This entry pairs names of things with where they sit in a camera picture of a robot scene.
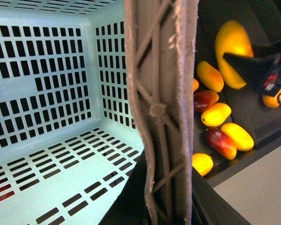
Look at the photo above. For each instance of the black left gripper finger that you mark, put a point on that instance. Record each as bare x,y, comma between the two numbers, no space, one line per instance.
252,69

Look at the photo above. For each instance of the yellow mango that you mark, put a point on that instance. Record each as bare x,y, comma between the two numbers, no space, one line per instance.
216,115
209,76
242,139
202,163
232,38

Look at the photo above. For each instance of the brown basket handle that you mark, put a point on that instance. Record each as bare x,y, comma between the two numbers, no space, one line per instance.
160,40

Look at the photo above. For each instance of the light blue plastic basket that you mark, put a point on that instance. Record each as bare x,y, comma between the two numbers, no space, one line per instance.
68,142

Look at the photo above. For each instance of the red mango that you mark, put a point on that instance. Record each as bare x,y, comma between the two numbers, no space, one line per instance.
203,100
221,142

